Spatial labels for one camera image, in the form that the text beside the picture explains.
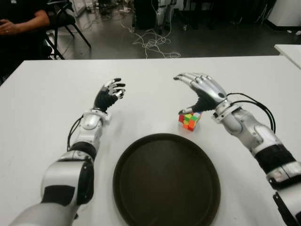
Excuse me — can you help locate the black folding chair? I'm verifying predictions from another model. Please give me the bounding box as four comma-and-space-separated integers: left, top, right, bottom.
44, 0, 92, 60

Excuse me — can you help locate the white shelf cart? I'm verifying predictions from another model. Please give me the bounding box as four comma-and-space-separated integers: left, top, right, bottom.
70, 0, 87, 17

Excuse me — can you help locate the multicoloured Rubik's cube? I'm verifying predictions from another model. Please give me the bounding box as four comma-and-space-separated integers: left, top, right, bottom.
178, 112, 203, 132

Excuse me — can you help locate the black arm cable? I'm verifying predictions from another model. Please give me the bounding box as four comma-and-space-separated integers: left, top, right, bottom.
66, 116, 83, 152
227, 92, 276, 133

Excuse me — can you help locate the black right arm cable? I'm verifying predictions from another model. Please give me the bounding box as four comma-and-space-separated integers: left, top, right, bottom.
227, 92, 276, 133

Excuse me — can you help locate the seated person in black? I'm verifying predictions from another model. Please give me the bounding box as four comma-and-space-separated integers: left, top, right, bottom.
0, 0, 52, 82

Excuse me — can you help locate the black box cabinet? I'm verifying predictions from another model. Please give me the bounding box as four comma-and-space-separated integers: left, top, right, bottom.
134, 0, 158, 30

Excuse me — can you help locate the white cabinet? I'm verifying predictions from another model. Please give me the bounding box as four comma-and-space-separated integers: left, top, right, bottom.
268, 0, 301, 29

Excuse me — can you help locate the white side table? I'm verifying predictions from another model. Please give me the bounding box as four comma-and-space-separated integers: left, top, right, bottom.
274, 43, 301, 71

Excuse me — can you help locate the tangled white floor cable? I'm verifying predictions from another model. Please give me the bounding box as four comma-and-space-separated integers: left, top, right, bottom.
119, 20, 182, 59

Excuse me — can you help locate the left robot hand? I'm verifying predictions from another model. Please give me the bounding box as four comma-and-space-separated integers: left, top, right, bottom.
94, 77, 127, 112

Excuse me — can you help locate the dark brown round plate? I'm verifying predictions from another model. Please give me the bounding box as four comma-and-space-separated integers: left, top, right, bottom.
112, 133, 221, 226

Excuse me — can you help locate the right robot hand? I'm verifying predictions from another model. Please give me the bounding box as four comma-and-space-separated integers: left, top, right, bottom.
173, 72, 230, 116

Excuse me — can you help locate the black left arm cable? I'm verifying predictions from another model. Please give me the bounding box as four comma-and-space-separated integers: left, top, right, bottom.
66, 116, 83, 152

